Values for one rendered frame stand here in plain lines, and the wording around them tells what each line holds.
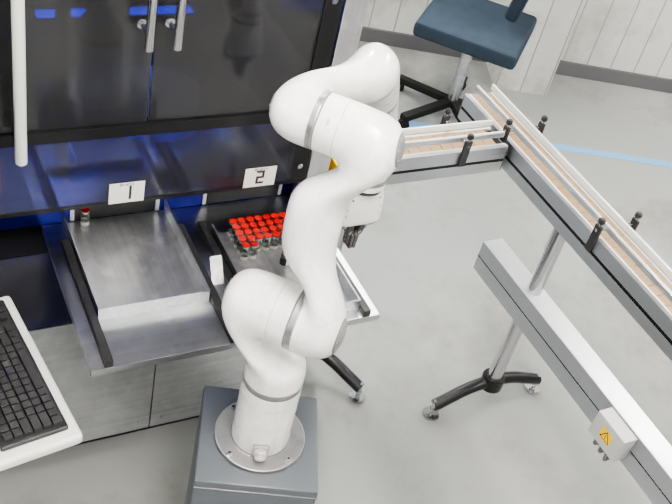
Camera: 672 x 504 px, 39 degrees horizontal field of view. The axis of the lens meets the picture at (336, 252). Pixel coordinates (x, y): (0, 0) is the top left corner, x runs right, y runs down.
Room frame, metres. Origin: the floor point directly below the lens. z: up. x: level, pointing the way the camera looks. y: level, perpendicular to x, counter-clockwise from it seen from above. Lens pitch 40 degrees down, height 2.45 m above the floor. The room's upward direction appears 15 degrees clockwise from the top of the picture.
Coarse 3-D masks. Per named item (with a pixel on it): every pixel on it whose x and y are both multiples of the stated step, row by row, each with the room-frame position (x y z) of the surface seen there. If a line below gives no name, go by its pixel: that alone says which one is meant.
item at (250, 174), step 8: (256, 168) 1.91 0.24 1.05; (264, 168) 1.92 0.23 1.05; (272, 168) 1.93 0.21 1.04; (248, 176) 1.90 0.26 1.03; (256, 176) 1.91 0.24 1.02; (264, 176) 1.92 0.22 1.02; (272, 176) 1.93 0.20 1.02; (248, 184) 1.90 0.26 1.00; (256, 184) 1.91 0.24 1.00; (264, 184) 1.92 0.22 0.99; (272, 184) 1.94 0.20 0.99
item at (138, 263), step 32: (64, 224) 1.70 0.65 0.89; (96, 224) 1.74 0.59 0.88; (128, 224) 1.77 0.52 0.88; (160, 224) 1.80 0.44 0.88; (96, 256) 1.63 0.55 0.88; (128, 256) 1.66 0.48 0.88; (160, 256) 1.69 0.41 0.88; (192, 256) 1.68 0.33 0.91; (96, 288) 1.53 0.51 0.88; (128, 288) 1.55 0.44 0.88; (160, 288) 1.58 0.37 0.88; (192, 288) 1.61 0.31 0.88
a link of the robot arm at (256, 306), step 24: (240, 288) 1.24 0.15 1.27; (264, 288) 1.24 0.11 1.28; (288, 288) 1.26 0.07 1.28; (240, 312) 1.21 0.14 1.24; (264, 312) 1.21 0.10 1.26; (288, 312) 1.21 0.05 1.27; (240, 336) 1.21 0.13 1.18; (264, 336) 1.20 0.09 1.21; (264, 360) 1.21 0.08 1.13; (288, 360) 1.24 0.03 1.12; (264, 384) 1.19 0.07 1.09; (288, 384) 1.21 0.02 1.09
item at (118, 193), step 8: (112, 184) 1.70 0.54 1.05; (120, 184) 1.71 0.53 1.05; (128, 184) 1.72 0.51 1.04; (136, 184) 1.73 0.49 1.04; (144, 184) 1.74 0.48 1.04; (112, 192) 1.70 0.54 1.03; (120, 192) 1.71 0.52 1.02; (128, 192) 1.72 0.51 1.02; (136, 192) 1.73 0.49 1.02; (112, 200) 1.70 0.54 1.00; (120, 200) 1.71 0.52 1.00; (128, 200) 1.72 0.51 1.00; (136, 200) 1.74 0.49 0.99
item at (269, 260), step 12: (216, 240) 1.78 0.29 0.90; (228, 240) 1.81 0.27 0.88; (228, 252) 1.76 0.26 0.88; (264, 252) 1.80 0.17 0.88; (276, 252) 1.81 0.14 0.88; (228, 264) 1.71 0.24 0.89; (240, 264) 1.73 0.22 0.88; (252, 264) 1.74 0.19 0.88; (264, 264) 1.75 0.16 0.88; (276, 264) 1.77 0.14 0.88; (288, 264) 1.78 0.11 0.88; (336, 264) 1.79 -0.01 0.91; (288, 276) 1.73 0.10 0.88; (348, 288) 1.73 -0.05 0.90; (348, 300) 1.71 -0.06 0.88; (360, 300) 1.68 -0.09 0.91
